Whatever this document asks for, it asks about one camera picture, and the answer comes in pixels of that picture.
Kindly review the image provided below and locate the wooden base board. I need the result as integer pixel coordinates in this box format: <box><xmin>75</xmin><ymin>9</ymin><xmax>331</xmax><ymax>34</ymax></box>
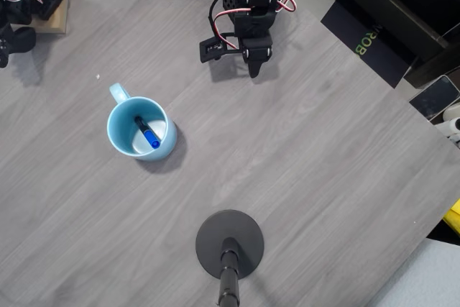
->
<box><xmin>9</xmin><ymin>0</ymin><xmax>70</xmax><ymax>35</ymax></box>

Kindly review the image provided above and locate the black gripper camera mount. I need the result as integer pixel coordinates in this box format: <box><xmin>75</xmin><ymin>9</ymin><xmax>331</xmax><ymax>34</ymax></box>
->
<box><xmin>199</xmin><ymin>35</ymin><xmax>238</xmax><ymax>63</ymax></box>

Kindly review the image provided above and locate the black smartphone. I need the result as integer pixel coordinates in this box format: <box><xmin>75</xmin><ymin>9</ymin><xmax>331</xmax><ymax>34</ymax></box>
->
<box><xmin>408</xmin><ymin>75</ymin><xmax>460</xmax><ymax>121</ymax></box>

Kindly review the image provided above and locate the black box with green letters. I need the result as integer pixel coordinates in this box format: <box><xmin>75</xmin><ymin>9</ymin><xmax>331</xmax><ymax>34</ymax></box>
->
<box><xmin>320</xmin><ymin>0</ymin><xmax>420</xmax><ymax>89</ymax></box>

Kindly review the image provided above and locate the light grey cloth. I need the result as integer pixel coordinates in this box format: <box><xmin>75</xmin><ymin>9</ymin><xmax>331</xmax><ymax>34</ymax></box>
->
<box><xmin>369</xmin><ymin>237</ymin><xmax>460</xmax><ymax>307</ymax></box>

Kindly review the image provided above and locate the red white servo cable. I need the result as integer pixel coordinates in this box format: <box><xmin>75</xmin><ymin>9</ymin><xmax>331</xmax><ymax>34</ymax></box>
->
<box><xmin>211</xmin><ymin>0</ymin><xmax>298</xmax><ymax>51</ymax></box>

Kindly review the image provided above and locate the light blue ceramic mug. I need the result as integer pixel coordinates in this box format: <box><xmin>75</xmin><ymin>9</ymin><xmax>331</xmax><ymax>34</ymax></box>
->
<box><xmin>106</xmin><ymin>83</ymin><xmax>178</xmax><ymax>162</ymax></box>

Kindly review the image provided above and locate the yellow object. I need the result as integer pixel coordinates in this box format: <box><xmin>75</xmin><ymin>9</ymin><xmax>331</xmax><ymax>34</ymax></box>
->
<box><xmin>442</xmin><ymin>198</ymin><xmax>460</xmax><ymax>234</ymax></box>

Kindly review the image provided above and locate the blue marker with black barrel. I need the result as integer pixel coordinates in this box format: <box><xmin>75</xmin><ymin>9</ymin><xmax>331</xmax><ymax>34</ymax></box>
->
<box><xmin>134</xmin><ymin>115</ymin><xmax>161</xmax><ymax>150</ymax></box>

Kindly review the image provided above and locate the black round-base camera stand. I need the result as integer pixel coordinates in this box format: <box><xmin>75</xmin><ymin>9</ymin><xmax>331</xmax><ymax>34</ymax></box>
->
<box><xmin>195</xmin><ymin>209</ymin><xmax>265</xmax><ymax>307</ymax></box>

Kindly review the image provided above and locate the black camera cable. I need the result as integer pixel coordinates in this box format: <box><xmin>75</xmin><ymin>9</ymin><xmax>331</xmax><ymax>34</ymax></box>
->
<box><xmin>207</xmin><ymin>0</ymin><xmax>238</xmax><ymax>40</ymax></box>

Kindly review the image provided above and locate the white plastic device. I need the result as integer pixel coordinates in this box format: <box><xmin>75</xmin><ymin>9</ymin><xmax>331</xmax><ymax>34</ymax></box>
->
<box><xmin>434</xmin><ymin>103</ymin><xmax>460</xmax><ymax>148</ymax></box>

